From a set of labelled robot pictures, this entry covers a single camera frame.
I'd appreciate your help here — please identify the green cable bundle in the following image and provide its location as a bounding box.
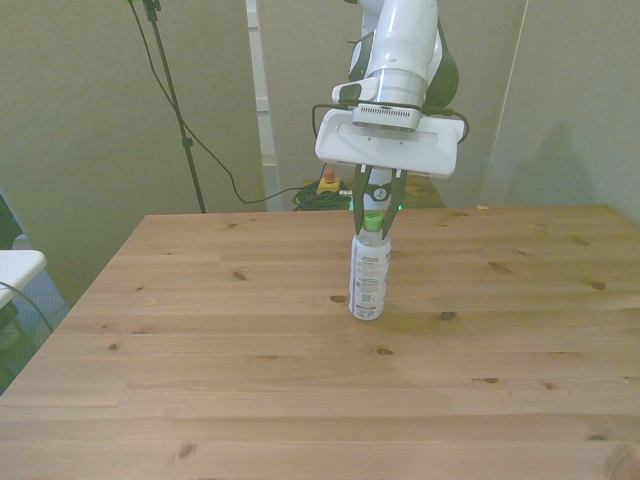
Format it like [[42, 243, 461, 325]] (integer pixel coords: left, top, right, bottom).
[[291, 186, 357, 213]]

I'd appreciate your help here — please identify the white side table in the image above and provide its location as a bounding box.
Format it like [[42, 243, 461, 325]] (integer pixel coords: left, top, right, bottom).
[[0, 249, 48, 307]]

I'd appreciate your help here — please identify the water bottle with green cap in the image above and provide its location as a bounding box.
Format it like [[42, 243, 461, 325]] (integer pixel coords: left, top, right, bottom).
[[348, 211, 392, 322]]

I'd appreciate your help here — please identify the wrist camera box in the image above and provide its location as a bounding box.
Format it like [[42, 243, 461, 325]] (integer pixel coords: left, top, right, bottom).
[[351, 103, 425, 133]]

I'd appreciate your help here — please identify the black tripod camera cable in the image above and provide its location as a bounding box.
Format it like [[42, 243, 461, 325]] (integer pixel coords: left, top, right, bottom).
[[129, 0, 302, 206]]

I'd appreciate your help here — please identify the thin grey cable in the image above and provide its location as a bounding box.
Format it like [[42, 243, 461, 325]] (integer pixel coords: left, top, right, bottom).
[[0, 280, 55, 334]]

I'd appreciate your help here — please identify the thin black tripod pole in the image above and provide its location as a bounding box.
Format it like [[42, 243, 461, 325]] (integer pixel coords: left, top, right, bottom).
[[122, 0, 209, 215]]

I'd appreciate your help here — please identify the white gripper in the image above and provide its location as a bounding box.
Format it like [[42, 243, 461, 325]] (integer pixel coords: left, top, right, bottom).
[[314, 107, 464, 237]]

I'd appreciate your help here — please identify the yellow emergency stop button box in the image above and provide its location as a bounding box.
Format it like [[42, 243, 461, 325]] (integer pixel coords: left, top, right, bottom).
[[315, 168, 344, 198]]

